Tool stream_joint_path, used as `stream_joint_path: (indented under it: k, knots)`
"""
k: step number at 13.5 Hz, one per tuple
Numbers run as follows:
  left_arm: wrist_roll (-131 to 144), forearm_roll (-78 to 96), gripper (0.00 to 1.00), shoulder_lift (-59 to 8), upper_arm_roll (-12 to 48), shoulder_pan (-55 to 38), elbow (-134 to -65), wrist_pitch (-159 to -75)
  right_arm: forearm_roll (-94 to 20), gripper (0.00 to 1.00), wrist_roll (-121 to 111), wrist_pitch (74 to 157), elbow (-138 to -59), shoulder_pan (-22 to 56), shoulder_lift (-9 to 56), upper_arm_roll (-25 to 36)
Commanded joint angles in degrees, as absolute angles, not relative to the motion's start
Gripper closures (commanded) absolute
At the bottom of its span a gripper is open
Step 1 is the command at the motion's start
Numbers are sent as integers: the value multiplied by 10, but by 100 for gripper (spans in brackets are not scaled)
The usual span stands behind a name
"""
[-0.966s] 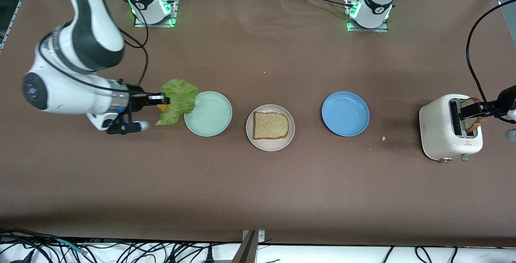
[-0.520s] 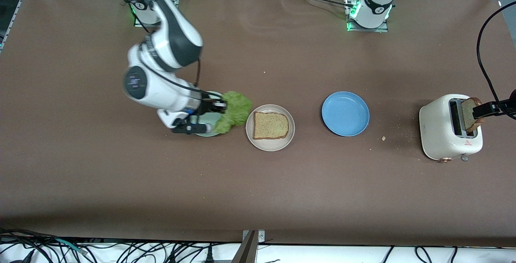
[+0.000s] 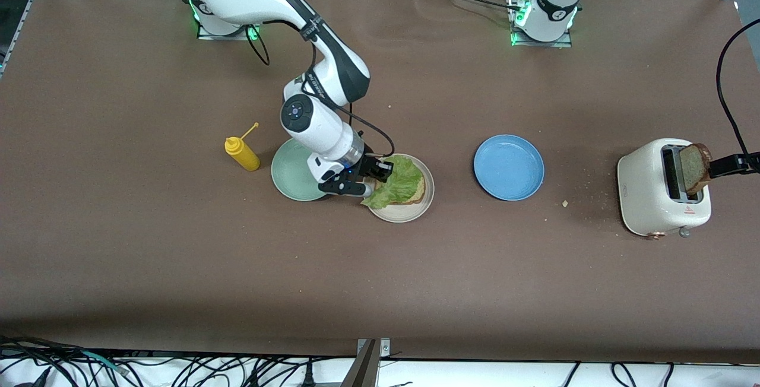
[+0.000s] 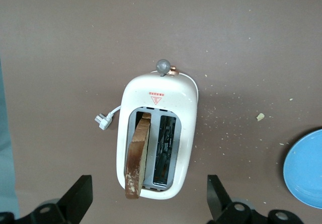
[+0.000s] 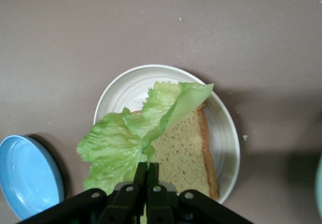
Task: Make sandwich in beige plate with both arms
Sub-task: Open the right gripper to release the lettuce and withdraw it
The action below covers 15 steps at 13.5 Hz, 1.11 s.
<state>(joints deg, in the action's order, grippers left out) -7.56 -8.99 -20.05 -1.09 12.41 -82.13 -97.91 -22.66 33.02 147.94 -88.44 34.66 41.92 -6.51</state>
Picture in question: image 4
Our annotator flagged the blue plate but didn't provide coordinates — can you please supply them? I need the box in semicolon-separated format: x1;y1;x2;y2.
283;129;322;209

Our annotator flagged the cream white toaster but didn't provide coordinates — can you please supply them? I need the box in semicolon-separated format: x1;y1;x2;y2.
116;58;199;201

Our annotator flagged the brown bread slice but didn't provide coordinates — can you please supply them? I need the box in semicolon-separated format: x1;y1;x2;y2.
125;112;152;199

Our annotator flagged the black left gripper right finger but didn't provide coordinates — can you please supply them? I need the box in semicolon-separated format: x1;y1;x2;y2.
207;175;262;224

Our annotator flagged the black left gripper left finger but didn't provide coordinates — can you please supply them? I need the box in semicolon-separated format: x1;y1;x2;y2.
16;175;94;224

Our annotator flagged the white toaster cord with plug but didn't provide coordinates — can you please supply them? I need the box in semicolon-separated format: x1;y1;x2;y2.
94;70;200;131

